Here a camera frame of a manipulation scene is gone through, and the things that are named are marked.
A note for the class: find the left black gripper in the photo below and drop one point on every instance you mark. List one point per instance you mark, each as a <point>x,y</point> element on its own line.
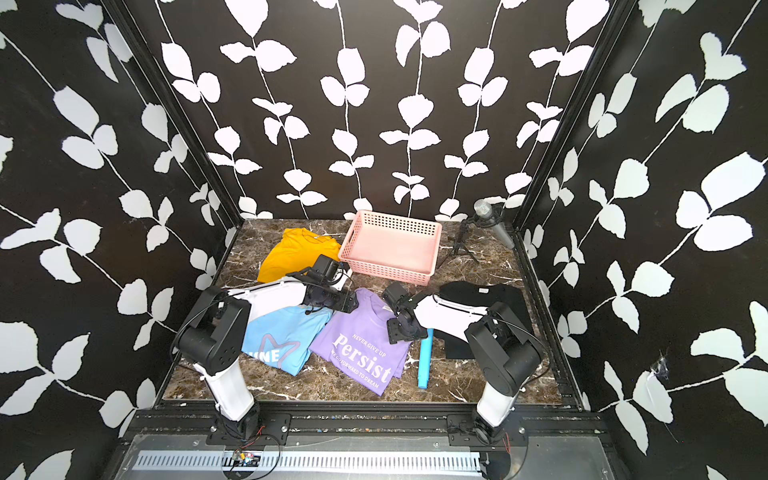
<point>346,302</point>

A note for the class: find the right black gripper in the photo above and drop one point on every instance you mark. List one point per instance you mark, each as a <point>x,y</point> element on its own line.
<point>394,334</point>

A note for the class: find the yellow t-shirt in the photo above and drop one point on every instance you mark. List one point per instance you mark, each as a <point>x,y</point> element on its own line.
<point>298,249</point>

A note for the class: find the purple t-shirt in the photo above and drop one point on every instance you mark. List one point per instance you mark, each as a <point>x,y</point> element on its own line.
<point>357,343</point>

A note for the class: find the light blue t-shirt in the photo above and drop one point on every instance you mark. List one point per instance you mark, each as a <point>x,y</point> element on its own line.
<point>281,339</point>

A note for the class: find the pink plastic basket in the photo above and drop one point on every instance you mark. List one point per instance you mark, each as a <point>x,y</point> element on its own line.
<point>392,247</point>

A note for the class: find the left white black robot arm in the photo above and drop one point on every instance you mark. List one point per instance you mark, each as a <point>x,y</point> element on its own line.
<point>213,334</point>

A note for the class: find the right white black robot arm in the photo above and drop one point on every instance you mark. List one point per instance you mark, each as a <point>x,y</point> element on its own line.
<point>507,352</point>

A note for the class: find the black folded t-shirt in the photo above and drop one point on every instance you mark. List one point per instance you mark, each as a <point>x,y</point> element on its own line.
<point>468,294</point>

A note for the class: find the white perforated strip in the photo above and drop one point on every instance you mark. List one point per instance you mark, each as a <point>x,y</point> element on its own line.
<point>419,463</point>

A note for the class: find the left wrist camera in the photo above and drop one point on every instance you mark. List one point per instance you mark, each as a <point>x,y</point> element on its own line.
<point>327,265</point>

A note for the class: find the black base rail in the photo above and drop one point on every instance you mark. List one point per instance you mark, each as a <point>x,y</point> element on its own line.
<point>286,421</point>

